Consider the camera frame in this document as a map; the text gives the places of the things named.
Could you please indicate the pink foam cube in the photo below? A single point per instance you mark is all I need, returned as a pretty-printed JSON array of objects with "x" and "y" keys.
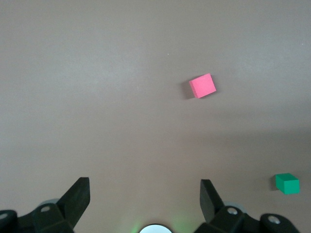
[{"x": 203, "y": 85}]

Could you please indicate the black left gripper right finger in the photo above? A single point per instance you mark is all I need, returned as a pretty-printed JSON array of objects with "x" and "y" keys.
[{"x": 213, "y": 211}]

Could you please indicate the brown table mat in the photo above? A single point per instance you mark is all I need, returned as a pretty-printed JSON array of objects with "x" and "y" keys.
[{"x": 97, "y": 97}]

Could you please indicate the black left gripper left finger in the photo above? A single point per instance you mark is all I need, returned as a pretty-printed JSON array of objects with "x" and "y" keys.
[{"x": 70, "y": 206}]

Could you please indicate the green foam cube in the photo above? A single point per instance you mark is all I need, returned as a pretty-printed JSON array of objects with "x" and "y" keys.
[{"x": 289, "y": 185}]

